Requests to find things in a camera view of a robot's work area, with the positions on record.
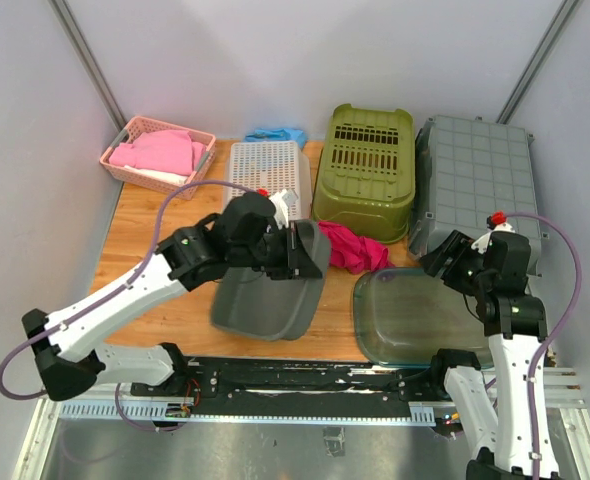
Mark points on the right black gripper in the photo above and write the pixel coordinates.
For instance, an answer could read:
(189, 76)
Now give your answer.
(456, 244)

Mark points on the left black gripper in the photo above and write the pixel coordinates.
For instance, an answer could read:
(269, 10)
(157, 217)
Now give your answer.
(298, 263)

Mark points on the clear plastic container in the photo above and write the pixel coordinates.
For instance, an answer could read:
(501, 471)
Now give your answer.
(402, 317)

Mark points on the dark grey tray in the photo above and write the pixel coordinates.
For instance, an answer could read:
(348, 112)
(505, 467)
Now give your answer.
(248, 303)

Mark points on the large grey plastic bin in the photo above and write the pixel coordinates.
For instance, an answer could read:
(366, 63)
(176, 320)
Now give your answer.
(465, 171)

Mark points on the white perforated basket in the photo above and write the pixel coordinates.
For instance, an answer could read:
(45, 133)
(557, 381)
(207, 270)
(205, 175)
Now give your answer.
(273, 166)

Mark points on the green plastic basin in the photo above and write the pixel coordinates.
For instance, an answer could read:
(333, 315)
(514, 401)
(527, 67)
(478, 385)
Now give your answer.
(366, 173)

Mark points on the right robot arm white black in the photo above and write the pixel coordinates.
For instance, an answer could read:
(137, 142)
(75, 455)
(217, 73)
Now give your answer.
(507, 435)

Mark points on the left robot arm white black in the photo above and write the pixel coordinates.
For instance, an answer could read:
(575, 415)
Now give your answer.
(70, 351)

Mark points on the magenta crumpled cloth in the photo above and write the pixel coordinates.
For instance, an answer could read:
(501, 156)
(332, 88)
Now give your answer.
(352, 252)

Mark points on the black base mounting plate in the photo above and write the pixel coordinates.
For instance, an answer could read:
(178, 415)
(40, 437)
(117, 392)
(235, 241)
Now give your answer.
(252, 387)

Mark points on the blue packet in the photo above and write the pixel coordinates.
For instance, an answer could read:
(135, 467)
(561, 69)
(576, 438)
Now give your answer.
(278, 134)

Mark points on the white folded cloth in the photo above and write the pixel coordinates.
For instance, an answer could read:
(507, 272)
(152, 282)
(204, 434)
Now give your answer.
(175, 180)

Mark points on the pink folded towel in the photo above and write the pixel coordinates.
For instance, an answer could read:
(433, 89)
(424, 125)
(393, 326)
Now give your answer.
(172, 151)

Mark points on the pink plastic basket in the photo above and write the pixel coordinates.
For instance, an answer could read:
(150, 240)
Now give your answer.
(139, 125)

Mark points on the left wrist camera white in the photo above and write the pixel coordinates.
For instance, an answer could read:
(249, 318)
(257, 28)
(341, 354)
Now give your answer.
(284, 201)

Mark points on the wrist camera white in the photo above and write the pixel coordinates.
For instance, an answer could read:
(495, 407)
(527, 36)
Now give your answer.
(284, 201)
(497, 223)

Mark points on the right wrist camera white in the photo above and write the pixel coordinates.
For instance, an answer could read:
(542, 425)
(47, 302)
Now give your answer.
(497, 223)

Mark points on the white cable duct rail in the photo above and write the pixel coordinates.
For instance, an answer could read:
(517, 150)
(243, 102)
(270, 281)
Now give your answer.
(163, 412)

